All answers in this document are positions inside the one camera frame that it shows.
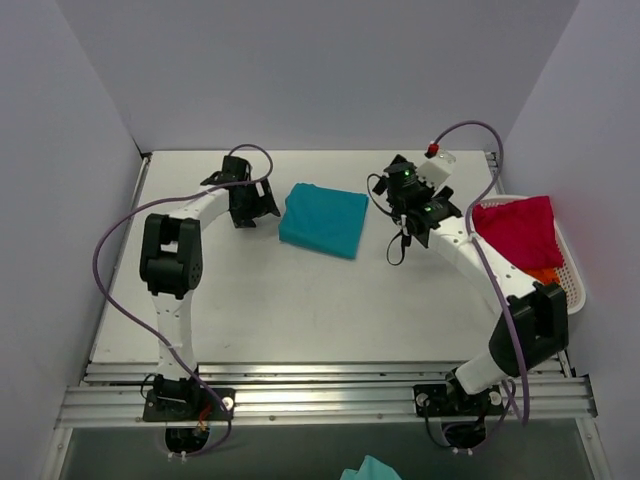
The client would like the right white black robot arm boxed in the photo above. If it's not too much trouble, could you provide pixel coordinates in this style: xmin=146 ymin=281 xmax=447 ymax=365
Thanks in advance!
xmin=371 ymin=155 xmax=569 ymax=413

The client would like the black thin wire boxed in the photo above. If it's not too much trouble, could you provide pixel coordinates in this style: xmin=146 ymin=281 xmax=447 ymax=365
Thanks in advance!
xmin=366 ymin=172 xmax=412 ymax=267

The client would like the white plastic basket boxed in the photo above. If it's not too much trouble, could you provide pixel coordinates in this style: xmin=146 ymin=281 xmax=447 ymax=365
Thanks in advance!
xmin=478 ymin=195 xmax=586 ymax=315

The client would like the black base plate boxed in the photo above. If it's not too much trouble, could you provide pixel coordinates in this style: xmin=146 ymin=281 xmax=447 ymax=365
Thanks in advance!
xmin=142 ymin=386 xmax=236 ymax=423
xmin=412 ymin=381 xmax=504 ymax=418

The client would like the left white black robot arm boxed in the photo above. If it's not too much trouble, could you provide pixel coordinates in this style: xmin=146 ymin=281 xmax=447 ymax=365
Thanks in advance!
xmin=139 ymin=153 xmax=281 ymax=419

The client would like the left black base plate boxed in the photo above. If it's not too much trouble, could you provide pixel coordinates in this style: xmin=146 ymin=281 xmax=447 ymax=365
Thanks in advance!
xmin=142 ymin=386 xmax=236 ymax=423

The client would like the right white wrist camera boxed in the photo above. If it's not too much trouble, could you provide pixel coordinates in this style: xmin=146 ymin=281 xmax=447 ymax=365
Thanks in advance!
xmin=416 ymin=143 xmax=456 ymax=189

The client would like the teal t shirt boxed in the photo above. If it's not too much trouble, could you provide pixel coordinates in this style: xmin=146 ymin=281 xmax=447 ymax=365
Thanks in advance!
xmin=278 ymin=183 xmax=369 ymax=260

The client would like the aluminium rail frame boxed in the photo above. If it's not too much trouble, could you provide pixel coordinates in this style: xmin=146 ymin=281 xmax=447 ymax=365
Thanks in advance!
xmin=39 ymin=149 xmax=616 ymax=480

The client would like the magenta t shirt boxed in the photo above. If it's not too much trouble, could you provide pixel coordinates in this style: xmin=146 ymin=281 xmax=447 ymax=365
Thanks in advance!
xmin=472 ymin=196 xmax=564 ymax=271

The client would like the light teal cloth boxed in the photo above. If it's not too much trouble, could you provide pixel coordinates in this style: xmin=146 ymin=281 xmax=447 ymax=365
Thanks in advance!
xmin=340 ymin=455 xmax=401 ymax=480

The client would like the orange t shirt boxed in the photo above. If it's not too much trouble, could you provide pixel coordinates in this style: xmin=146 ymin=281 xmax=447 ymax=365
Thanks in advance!
xmin=524 ymin=268 xmax=560 ymax=285

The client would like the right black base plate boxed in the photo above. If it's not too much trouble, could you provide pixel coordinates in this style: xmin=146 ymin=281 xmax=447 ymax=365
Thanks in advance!
xmin=412 ymin=381 xmax=504 ymax=418

